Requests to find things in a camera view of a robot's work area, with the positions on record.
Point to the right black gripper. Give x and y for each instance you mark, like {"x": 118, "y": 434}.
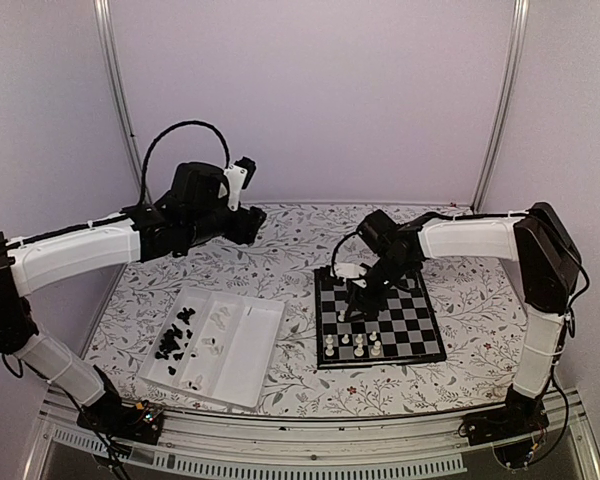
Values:
{"x": 363, "y": 300}

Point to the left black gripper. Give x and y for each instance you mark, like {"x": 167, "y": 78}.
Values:
{"x": 249, "y": 225}

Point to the white chess king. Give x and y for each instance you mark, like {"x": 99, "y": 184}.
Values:
{"x": 376, "y": 349}

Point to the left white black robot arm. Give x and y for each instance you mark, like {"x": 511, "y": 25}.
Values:
{"x": 31, "y": 263}

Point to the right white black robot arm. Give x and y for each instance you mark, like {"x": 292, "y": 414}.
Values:
{"x": 536, "y": 239}

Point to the black silver chess board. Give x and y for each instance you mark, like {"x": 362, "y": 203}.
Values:
{"x": 407, "y": 329}

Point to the pile of white chess pieces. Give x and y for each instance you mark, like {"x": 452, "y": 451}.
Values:
{"x": 205, "y": 357}

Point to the pile of black chess pieces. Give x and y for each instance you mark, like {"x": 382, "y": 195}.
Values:
{"x": 175, "y": 339}

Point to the floral patterned table mat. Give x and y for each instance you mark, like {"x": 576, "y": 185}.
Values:
{"x": 481, "y": 320}

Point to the white plastic compartment tray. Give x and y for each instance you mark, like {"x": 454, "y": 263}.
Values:
{"x": 255, "y": 324}

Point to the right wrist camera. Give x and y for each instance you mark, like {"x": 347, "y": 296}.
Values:
{"x": 351, "y": 272}

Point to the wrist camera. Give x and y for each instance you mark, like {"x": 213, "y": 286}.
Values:
{"x": 351, "y": 272}
{"x": 235, "y": 178}

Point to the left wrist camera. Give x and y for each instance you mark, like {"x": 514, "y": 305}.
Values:
{"x": 235, "y": 178}

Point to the front aluminium rail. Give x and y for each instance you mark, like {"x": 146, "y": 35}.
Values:
{"x": 210, "y": 445}

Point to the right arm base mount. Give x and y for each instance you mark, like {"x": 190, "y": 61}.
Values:
{"x": 515, "y": 434}

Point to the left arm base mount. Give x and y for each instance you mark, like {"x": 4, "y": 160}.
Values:
{"x": 141, "y": 422}

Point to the left aluminium frame post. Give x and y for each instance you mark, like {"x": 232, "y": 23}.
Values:
{"x": 107, "y": 40}

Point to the aluminium frame post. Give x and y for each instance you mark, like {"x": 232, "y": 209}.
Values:
{"x": 511, "y": 68}
{"x": 107, "y": 40}

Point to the right aluminium frame post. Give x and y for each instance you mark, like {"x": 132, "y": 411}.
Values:
{"x": 511, "y": 68}

